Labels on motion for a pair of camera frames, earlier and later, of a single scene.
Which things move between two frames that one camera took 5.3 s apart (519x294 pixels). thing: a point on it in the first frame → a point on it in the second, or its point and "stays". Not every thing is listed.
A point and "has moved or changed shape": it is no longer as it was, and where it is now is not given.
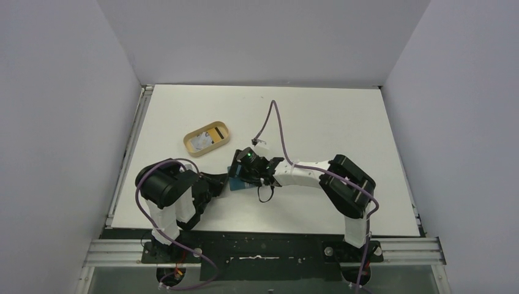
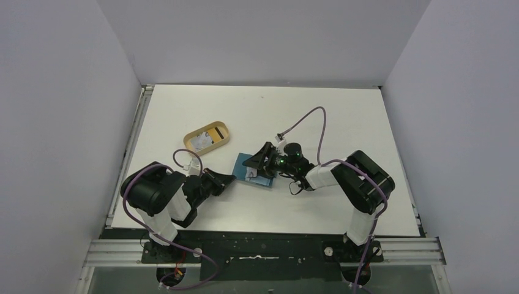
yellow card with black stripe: x=215 y=134 stays
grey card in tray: x=201 y=141 stays
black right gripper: x=239 y=172 → x=270 y=158
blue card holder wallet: x=236 y=183 has moved or changed shape
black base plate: x=257 y=255 stays
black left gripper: x=208 y=183 stays
